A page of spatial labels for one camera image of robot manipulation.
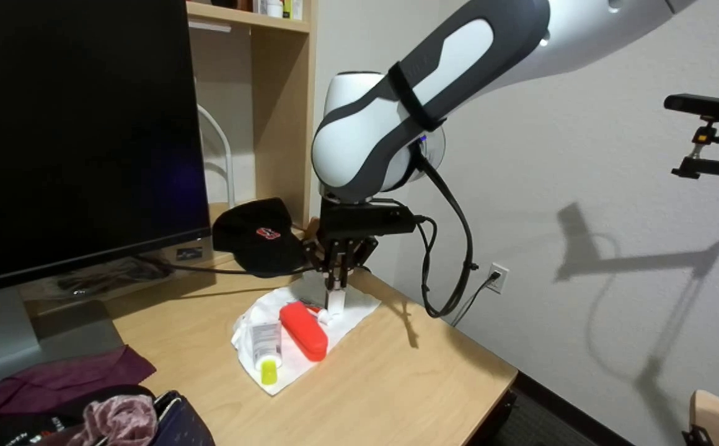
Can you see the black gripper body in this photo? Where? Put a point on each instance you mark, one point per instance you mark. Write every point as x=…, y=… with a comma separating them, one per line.
x=348, y=249

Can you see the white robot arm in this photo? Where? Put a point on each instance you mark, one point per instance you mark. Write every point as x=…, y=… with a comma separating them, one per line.
x=424, y=89

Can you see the red case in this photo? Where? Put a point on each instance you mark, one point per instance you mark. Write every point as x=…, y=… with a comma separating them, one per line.
x=303, y=330

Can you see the black cap red logo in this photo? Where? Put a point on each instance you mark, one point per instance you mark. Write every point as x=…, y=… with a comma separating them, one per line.
x=255, y=244

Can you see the white tube yellow cap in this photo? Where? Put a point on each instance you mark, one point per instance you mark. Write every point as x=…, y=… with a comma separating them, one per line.
x=266, y=348

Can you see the white cloth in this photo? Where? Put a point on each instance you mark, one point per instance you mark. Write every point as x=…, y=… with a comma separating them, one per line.
x=244, y=335

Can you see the small blue object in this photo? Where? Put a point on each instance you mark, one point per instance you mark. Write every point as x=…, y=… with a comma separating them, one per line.
x=188, y=254

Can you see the white gooseneck lamp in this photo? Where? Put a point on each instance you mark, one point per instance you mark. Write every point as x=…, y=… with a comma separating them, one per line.
x=223, y=149

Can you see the wooden desk hutch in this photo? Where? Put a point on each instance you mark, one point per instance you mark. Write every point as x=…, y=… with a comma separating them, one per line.
x=280, y=100

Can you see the yellow green container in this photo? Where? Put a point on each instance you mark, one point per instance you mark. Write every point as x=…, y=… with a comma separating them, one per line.
x=292, y=8

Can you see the small white container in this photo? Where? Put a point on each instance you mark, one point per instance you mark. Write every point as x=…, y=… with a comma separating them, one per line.
x=272, y=8

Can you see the pink fabric bundle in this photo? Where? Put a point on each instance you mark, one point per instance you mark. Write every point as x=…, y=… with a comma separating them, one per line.
x=119, y=417

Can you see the maroon cloth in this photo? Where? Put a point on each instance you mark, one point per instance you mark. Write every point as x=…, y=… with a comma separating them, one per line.
x=63, y=380

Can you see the black monitor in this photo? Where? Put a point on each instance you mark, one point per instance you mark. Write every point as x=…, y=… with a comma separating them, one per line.
x=70, y=123

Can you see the grey monitor stand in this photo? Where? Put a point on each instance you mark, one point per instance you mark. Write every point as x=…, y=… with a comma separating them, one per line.
x=13, y=330

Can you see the white wall outlet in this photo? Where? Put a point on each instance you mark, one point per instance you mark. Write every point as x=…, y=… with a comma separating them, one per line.
x=498, y=277

